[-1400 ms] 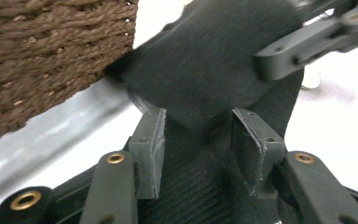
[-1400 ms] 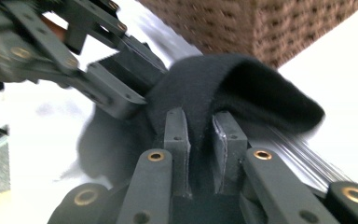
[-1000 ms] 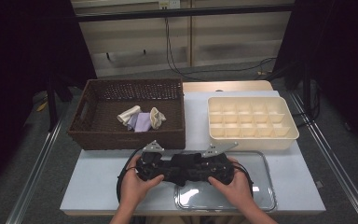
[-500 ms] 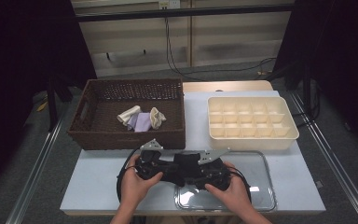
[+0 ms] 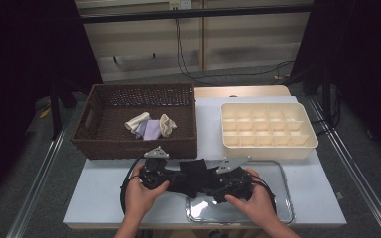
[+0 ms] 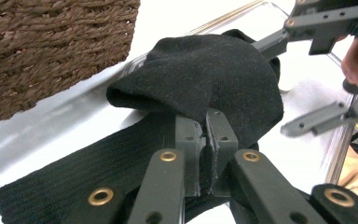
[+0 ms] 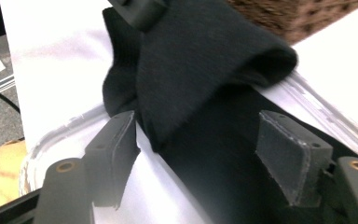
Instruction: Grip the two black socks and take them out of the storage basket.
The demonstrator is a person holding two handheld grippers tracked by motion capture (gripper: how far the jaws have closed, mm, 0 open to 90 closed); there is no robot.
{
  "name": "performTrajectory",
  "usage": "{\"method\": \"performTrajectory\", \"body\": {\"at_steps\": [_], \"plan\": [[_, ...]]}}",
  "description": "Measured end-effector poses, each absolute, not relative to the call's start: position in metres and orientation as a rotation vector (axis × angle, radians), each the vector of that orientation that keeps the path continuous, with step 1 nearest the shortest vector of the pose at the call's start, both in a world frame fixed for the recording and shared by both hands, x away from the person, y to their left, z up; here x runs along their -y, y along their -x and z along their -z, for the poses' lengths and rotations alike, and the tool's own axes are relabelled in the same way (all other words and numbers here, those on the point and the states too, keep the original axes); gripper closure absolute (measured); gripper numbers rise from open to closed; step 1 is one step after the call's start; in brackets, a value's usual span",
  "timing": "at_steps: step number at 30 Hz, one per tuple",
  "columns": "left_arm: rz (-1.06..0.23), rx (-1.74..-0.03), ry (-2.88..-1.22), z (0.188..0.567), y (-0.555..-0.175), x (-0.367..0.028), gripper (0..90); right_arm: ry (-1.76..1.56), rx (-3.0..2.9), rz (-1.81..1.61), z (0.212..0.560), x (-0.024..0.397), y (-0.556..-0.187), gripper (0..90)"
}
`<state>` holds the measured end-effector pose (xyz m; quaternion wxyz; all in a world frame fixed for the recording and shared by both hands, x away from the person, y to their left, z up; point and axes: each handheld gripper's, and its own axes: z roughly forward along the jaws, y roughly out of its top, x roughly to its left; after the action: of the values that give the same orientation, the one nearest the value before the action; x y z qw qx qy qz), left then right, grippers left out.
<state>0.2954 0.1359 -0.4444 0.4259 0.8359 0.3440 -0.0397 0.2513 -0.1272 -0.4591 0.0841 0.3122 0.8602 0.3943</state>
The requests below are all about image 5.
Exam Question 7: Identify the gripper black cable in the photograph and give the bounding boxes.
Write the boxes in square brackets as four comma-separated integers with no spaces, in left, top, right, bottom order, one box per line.
[119,155,147,216]
[251,175,278,212]

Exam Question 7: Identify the brown woven basket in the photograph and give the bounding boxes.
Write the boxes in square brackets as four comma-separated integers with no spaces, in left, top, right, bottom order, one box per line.
[71,82,198,161]

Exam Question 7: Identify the cream divided storage box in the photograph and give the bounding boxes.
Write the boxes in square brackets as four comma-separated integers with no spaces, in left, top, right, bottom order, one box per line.
[220,101,319,161]

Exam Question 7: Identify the black sock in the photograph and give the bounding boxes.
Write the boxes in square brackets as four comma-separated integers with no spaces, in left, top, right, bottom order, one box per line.
[167,159,226,199]

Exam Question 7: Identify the light wooden board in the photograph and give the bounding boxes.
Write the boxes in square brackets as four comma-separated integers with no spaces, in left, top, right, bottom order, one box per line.
[193,84,292,99]

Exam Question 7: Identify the lilac sock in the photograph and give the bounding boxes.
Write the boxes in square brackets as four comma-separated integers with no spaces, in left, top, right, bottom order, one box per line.
[142,119,163,141]
[134,119,150,139]

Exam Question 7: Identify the black stand leg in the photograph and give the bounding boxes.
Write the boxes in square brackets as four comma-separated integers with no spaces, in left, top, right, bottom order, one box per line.
[49,78,78,140]
[320,65,341,127]

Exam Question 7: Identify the black hanging wall cable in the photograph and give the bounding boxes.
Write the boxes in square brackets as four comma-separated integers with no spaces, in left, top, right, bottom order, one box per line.
[175,18,219,87]

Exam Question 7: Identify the black curtain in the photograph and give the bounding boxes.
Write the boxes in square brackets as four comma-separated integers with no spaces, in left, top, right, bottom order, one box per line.
[291,0,381,167]
[0,0,104,209]

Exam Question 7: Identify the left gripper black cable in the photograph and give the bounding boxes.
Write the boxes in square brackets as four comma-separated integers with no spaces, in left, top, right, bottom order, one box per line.
[119,155,147,216]

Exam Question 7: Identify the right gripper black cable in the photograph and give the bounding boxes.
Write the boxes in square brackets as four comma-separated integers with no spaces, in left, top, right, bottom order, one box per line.
[251,175,278,212]

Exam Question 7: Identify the black floor cable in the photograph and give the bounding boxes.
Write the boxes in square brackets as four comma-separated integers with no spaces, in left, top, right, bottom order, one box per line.
[191,60,296,87]

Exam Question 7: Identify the person's right hand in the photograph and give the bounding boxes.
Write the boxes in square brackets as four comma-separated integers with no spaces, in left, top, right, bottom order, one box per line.
[224,168,279,228]

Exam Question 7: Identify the white wall socket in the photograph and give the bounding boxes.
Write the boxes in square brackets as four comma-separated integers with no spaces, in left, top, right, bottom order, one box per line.
[168,0,192,10]

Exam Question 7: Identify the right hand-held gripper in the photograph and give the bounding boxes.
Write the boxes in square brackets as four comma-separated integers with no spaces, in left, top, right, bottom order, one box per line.
[207,155,256,204]

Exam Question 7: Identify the black horizontal bar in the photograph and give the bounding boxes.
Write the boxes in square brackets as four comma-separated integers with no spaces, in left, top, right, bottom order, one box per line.
[78,4,314,24]

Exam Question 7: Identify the metal floor rail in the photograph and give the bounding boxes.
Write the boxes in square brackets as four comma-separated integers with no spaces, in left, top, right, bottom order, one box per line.
[4,125,70,238]
[307,95,381,238]

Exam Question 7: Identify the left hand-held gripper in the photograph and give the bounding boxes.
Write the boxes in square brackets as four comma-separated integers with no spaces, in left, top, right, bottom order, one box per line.
[138,146,173,191]

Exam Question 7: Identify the person's left hand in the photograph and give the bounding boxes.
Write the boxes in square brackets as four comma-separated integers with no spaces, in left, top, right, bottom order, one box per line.
[124,164,171,217]

